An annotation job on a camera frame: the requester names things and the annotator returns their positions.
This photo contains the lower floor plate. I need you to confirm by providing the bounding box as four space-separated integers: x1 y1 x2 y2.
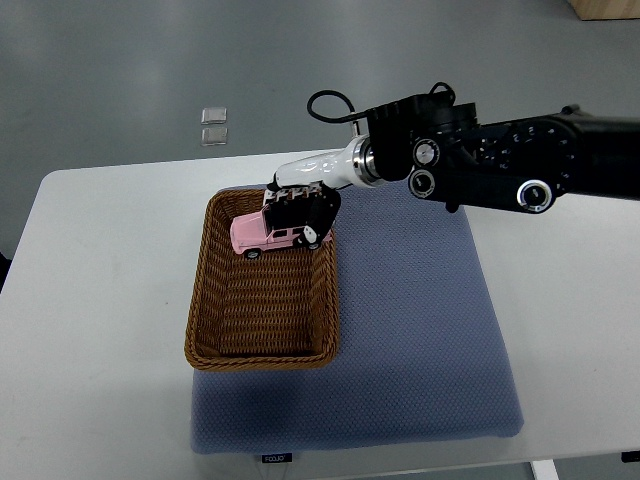
201 126 229 146

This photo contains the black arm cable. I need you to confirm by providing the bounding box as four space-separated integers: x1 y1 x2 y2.
306 89 369 136

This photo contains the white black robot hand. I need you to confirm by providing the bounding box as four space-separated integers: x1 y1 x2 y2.
265 135 383 250

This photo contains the wooden box corner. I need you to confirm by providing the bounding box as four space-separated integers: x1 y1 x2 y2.
569 0 640 21

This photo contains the white table leg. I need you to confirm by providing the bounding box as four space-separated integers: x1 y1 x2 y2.
530 459 559 480

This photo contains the pink toy car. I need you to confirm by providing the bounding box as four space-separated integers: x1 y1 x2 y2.
229 206 335 259

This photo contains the blue grey cushion mat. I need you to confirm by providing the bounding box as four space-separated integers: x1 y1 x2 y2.
192 182 523 454

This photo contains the black object at left edge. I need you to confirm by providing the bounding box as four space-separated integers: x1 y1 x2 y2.
0 253 12 289

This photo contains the upper floor plate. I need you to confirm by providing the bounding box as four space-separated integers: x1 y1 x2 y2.
201 107 227 125

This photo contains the brown wicker basket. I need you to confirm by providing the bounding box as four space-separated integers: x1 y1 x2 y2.
184 189 340 372

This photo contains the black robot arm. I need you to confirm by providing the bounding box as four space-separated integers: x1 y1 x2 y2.
365 91 639 214

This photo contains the floor plate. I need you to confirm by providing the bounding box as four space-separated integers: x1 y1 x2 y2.
201 126 229 146
201 107 227 125

